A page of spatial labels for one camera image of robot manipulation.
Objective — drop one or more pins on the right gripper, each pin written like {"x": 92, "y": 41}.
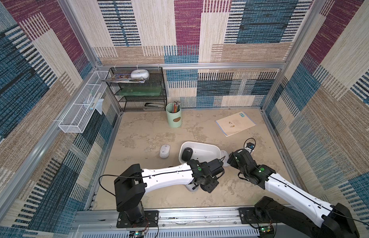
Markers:
{"x": 236, "y": 157}

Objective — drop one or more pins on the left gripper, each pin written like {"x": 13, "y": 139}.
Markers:
{"x": 214, "y": 183}

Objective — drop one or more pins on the grey computer mouse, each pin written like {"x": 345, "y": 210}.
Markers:
{"x": 192, "y": 187}

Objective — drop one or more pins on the white storage box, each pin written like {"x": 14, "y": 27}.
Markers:
{"x": 204, "y": 152}

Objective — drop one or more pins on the white computer mouse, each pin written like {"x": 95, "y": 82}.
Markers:
{"x": 164, "y": 151}

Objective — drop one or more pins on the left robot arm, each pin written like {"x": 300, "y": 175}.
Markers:
{"x": 134, "y": 182}

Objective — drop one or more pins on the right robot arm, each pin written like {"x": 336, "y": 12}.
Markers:
{"x": 309, "y": 215}

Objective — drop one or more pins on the beige notebook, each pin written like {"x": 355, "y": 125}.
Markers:
{"x": 235, "y": 123}

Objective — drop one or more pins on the green pen holder cup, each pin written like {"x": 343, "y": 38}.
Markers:
{"x": 174, "y": 117}

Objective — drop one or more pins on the black stapler on bottom shelf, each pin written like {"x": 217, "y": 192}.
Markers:
{"x": 153, "y": 105}

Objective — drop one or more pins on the green pad on shelf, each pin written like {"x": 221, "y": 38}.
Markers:
{"x": 140, "y": 91}

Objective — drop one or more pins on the white round device on shelf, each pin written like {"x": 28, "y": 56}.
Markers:
{"x": 140, "y": 73}

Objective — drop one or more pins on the magazine on top shelf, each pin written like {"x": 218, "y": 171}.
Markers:
{"x": 124, "y": 78}

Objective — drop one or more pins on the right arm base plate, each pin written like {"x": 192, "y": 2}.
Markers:
{"x": 251, "y": 215}

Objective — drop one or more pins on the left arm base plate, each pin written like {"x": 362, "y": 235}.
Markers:
{"x": 149, "y": 218}

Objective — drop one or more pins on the black wire shelf rack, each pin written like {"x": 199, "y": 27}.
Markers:
{"x": 136, "y": 103}

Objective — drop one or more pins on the white wire wall basket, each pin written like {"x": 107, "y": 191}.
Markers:
{"x": 86, "y": 103}

